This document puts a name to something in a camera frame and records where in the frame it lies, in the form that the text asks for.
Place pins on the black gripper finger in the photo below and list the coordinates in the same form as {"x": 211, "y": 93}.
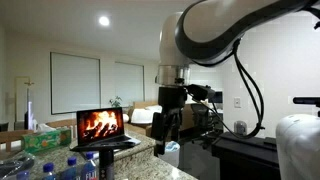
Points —
{"x": 158, "y": 133}
{"x": 174, "y": 125}

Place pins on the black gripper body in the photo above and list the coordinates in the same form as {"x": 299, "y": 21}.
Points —
{"x": 171, "y": 98}

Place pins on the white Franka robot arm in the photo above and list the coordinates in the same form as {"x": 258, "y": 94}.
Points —
{"x": 213, "y": 20}

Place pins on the brown cardboard box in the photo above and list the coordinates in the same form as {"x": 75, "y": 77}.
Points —
{"x": 186, "y": 116}

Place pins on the white lined trash bin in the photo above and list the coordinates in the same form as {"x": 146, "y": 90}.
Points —
{"x": 173, "y": 153}

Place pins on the cardboard boxes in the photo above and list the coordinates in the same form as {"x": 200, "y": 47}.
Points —
{"x": 141, "y": 115}

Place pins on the black office chair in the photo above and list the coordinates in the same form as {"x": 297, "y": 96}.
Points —
{"x": 200, "y": 113}

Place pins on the green house plant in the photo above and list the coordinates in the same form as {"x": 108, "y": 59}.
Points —
{"x": 116, "y": 101}

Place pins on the silver laptop showing fire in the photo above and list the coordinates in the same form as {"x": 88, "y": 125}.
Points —
{"x": 100, "y": 125}

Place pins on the glass jar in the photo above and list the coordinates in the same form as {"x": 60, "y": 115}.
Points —
{"x": 240, "y": 128}

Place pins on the black cabinet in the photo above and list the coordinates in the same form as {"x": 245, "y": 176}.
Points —
{"x": 243, "y": 156}

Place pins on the blue cap water bottle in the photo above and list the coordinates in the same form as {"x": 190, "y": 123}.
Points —
{"x": 89, "y": 170}
{"x": 48, "y": 170}
{"x": 71, "y": 168}
{"x": 22, "y": 176}

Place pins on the wooden chair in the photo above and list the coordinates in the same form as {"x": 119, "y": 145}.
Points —
{"x": 13, "y": 136}
{"x": 63, "y": 123}

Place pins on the large white window blind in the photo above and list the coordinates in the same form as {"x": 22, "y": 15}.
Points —
{"x": 75, "y": 83}

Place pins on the round ceiling light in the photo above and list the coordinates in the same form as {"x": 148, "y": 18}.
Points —
{"x": 104, "y": 21}

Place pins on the green tissue box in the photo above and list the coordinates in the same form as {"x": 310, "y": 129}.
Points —
{"x": 43, "y": 141}

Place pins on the white door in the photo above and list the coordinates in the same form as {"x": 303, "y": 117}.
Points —
{"x": 20, "y": 100}

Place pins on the clear plastic bag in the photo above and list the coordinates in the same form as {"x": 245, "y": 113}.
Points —
{"x": 15, "y": 165}

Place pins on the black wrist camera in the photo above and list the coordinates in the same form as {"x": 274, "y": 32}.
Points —
{"x": 200, "y": 91}

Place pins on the white light switch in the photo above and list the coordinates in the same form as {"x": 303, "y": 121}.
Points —
{"x": 237, "y": 102}

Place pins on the wall crucifix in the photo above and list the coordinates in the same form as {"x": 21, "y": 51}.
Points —
{"x": 29, "y": 83}

